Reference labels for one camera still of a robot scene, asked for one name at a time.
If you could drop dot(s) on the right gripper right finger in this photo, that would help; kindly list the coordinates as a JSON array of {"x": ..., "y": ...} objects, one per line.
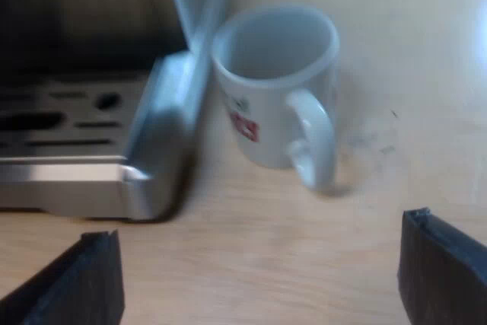
[{"x": 441, "y": 268}]

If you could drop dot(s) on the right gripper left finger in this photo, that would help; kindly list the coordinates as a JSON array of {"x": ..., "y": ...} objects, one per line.
[{"x": 80, "y": 287}]

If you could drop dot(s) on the steel espresso machine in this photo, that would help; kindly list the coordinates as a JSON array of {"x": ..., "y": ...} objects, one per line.
[{"x": 114, "y": 112}]

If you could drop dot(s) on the white mug with red print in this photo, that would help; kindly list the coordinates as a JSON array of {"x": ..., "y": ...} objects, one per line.
[{"x": 274, "y": 100}]

